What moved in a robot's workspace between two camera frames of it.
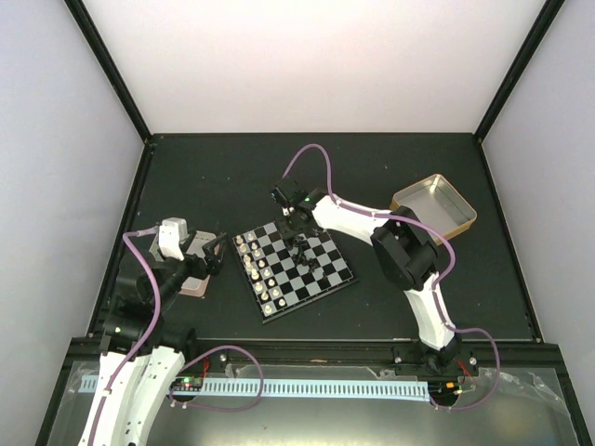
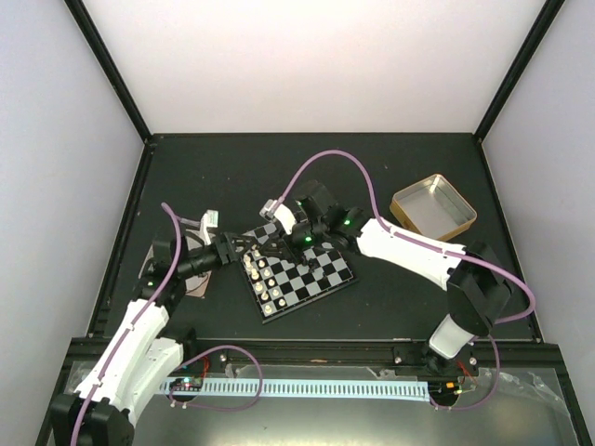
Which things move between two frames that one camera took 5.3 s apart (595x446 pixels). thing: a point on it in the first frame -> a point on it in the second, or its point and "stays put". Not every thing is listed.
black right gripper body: x=292 y=213 -> x=317 y=230
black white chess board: x=286 y=275 stays put
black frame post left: x=112 y=68 stays put
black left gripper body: x=199 y=268 -> x=225 y=258
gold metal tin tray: x=438 y=201 stays put
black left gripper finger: x=209 y=247 -> x=242 y=243
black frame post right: x=549 y=11 stays put
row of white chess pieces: x=259 y=273 stays put
